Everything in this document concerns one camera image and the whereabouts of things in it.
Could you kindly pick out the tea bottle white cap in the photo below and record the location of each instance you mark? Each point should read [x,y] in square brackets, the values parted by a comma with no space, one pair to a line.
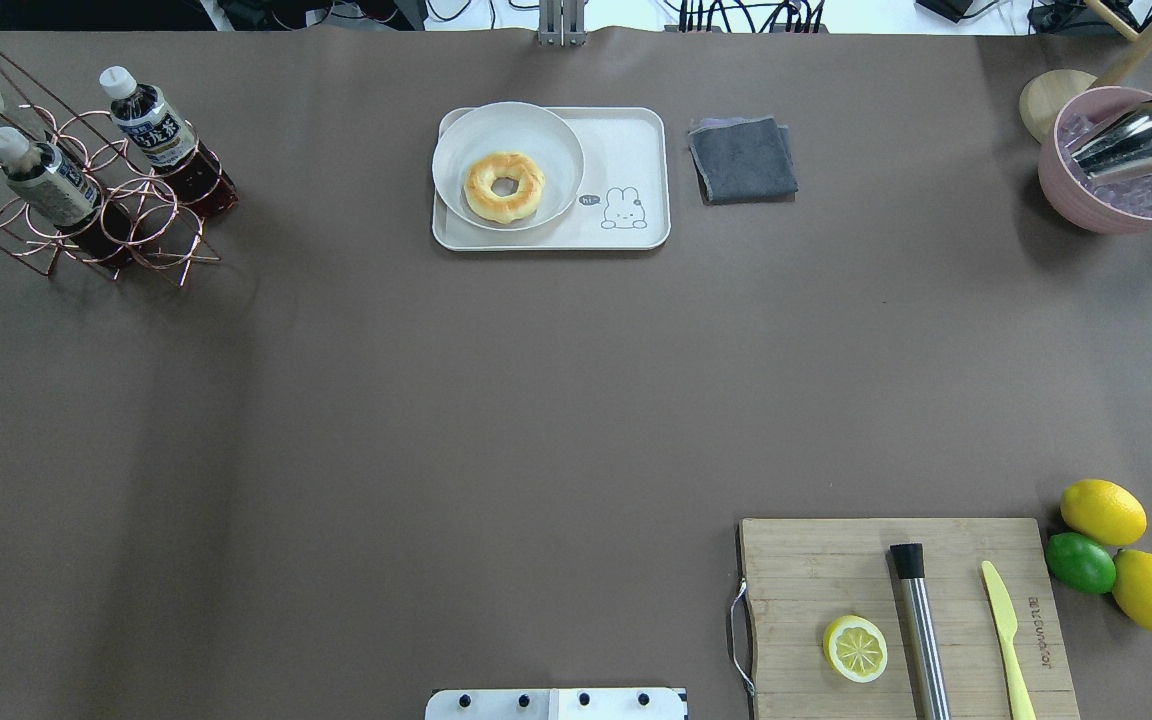
[170,146]

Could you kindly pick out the cream bunny tray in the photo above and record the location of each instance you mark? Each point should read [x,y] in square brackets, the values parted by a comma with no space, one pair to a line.
[606,169]

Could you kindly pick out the glazed donut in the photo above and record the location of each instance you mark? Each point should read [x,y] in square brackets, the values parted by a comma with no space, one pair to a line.
[504,186]

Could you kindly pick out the white round plate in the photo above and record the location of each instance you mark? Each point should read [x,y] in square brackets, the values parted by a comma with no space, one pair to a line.
[510,126]

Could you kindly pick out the grey folded cloth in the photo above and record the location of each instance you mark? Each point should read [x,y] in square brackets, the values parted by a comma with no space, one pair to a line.
[743,159]

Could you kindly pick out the wooden cutting board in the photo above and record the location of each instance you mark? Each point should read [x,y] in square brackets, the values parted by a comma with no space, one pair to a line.
[802,574]

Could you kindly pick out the half lemon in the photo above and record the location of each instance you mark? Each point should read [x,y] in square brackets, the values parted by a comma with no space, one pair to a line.
[855,648]

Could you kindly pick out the round wooden stand base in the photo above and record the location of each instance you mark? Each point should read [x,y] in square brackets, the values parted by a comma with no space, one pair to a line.
[1044,96]

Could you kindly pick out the green lime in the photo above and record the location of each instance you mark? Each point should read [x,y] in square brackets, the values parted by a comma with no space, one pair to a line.
[1078,561]

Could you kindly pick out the whole yellow lemon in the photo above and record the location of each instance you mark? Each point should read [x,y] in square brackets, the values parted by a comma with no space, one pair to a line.
[1104,511]

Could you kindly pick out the yellow plastic knife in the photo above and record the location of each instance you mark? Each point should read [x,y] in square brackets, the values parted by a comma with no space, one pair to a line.
[1006,626]

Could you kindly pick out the pink ice bowl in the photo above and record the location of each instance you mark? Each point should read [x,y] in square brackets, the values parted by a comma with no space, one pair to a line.
[1062,183]

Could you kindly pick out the metal ice scoop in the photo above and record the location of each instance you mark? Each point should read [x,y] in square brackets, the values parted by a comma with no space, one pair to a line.
[1121,151]

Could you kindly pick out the aluminium frame post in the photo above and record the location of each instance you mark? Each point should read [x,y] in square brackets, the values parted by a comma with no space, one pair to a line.
[561,23]

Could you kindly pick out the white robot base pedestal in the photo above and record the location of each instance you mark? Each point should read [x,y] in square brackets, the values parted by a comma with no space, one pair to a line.
[559,703]

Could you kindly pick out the copper wire bottle rack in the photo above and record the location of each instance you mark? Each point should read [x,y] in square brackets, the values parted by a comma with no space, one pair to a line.
[168,238]

